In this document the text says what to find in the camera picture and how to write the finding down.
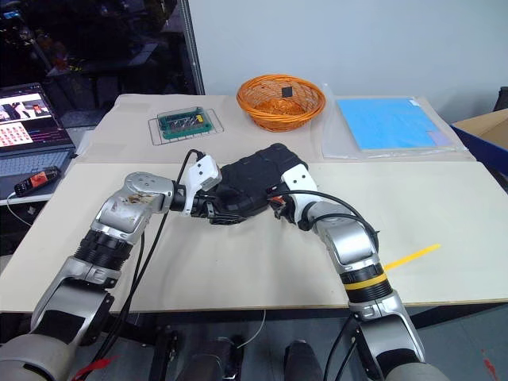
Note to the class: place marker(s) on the green circuit board case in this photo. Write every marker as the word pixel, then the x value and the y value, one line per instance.
pixel 184 124

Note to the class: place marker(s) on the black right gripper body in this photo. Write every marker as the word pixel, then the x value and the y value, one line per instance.
pixel 282 204

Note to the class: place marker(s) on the red tape piece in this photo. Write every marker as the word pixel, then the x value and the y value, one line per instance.
pixel 95 365

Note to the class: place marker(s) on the small black square card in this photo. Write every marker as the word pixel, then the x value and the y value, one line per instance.
pixel 287 92

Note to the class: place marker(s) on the yellow strip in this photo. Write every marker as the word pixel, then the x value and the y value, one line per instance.
pixel 412 256

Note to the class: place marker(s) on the blue cardboard box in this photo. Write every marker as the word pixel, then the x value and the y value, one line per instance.
pixel 482 137

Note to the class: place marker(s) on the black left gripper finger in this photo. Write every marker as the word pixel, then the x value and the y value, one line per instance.
pixel 226 219
pixel 214 201

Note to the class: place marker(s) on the open laptop computer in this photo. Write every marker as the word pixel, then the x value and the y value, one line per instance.
pixel 31 119

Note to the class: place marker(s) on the orange wicker basket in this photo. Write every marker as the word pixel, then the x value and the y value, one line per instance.
pixel 282 113

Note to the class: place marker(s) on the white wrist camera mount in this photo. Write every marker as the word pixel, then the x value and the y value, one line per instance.
pixel 204 172
pixel 299 180

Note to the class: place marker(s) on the blue sheet pad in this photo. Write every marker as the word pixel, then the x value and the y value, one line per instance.
pixel 393 123

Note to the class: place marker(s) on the grey metal partition post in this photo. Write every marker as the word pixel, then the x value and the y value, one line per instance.
pixel 194 47

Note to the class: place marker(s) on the dark rounded padded shape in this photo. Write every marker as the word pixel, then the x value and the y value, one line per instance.
pixel 303 361

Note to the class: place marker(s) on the black and orange phone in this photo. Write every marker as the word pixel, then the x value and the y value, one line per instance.
pixel 37 180

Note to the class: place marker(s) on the blue sheet in plastic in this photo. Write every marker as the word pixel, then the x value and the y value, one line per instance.
pixel 333 143

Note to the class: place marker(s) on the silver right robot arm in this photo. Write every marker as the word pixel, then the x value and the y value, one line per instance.
pixel 353 246

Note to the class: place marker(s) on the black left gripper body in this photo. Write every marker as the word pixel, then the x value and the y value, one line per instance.
pixel 201 208

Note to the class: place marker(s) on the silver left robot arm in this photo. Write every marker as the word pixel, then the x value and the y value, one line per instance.
pixel 119 214

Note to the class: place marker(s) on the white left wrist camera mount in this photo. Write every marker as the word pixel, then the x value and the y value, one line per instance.
pixel 204 172

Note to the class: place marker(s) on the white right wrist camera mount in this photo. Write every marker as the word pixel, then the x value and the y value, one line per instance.
pixel 299 180

